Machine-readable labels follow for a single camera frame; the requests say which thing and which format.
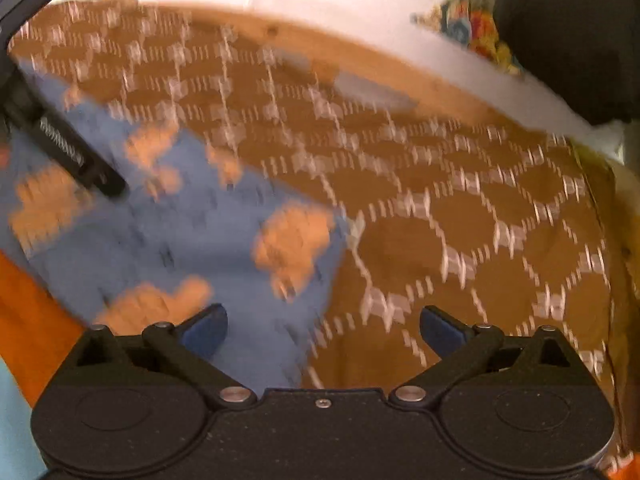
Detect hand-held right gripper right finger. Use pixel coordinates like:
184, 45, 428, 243
390, 306, 583, 406

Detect blue printed pants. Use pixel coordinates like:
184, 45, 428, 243
0, 72, 351, 391

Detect colourful printed blanket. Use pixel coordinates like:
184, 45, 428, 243
0, 250, 88, 480

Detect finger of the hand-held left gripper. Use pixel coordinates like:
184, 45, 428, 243
85, 160, 127, 200

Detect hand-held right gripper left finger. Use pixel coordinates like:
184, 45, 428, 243
75, 304, 257, 408

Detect brown patterned blanket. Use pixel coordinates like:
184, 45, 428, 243
10, 0, 631, 471

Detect colourful landscape wall poster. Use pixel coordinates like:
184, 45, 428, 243
412, 0, 526, 76

